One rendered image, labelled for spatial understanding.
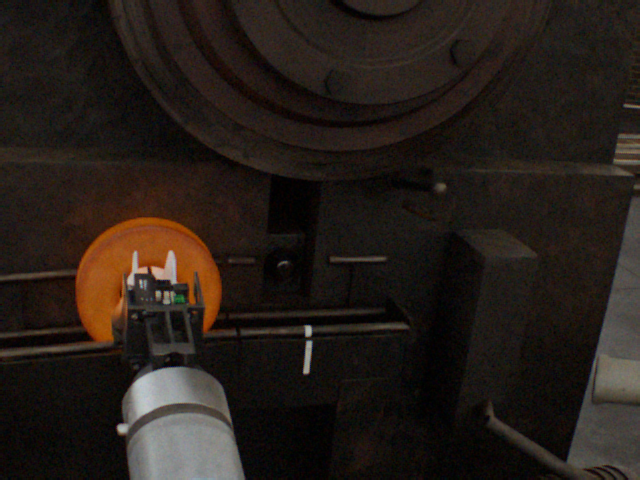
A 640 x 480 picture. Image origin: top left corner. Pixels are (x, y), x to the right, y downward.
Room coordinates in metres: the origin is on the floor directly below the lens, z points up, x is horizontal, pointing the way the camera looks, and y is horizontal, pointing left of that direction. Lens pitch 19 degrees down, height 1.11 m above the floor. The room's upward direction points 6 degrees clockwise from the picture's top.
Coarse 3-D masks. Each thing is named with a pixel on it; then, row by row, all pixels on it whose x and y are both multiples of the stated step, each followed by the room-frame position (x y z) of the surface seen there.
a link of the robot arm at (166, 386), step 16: (176, 368) 0.60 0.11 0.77; (192, 368) 0.60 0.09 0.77; (144, 384) 0.58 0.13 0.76; (160, 384) 0.58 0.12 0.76; (176, 384) 0.58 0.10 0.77; (192, 384) 0.59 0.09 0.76; (208, 384) 0.60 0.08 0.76; (128, 400) 0.58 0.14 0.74; (144, 400) 0.57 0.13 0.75; (160, 400) 0.56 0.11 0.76; (176, 400) 0.56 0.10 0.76; (192, 400) 0.57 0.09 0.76; (208, 400) 0.58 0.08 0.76; (224, 400) 0.60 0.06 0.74; (128, 416) 0.57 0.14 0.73
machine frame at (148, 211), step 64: (0, 0) 0.86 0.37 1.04; (64, 0) 0.88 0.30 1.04; (576, 0) 1.08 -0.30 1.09; (0, 64) 0.86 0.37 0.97; (64, 64) 0.88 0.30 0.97; (128, 64) 0.90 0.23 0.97; (576, 64) 1.09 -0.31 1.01; (0, 128) 0.86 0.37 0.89; (64, 128) 0.88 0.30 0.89; (128, 128) 0.90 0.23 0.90; (512, 128) 1.06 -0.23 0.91; (576, 128) 1.09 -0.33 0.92; (0, 192) 0.80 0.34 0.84; (64, 192) 0.83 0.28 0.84; (128, 192) 0.85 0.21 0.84; (192, 192) 0.87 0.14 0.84; (256, 192) 0.90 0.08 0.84; (320, 192) 0.92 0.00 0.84; (384, 192) 0.94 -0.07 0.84; (448, 192) 0.97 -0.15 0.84; (512, 192) 1.00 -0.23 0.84; (576, 192) 1.03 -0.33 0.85; (0, 256) 0.80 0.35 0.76; (64, 256) 0.83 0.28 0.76; (256, 256) 0.90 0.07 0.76; (320, 256) 0.92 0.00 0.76; (576, 256) 1.04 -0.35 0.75; (0, 320) 0.80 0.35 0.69; (64, 320) 0.83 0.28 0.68; (320, 320) 0.93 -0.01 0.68; (576, 320) 1.05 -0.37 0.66; (576, 384) 1.06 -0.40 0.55; (0, 448) 0.80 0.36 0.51; (64, 448) 0.83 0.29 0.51; (256, 448) 0.90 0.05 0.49; (384, 448) 0.96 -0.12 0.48; (448, 448) 0.99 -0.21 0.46; (512, 448) 1.03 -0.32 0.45
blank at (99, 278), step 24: (96, 240) 0.80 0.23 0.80; (120, 240) 0.78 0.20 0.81; (144, 240) 0.79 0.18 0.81; (168, 240) 0.80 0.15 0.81; (192, 240) 0.81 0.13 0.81; (96, 264) 0.77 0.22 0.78; (120, 264) 0.78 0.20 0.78; (144, 264) 0.79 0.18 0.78; (192, 264) 0.80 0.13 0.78; (96, 288) 0.77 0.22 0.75; (120, 288) 0.78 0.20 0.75; (192, 288) 0.80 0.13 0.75; (216, 288) 0.81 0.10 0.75; (96, 312) 0.77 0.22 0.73; (216, 312) 0.81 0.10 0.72; (96, 336) 0.77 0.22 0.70
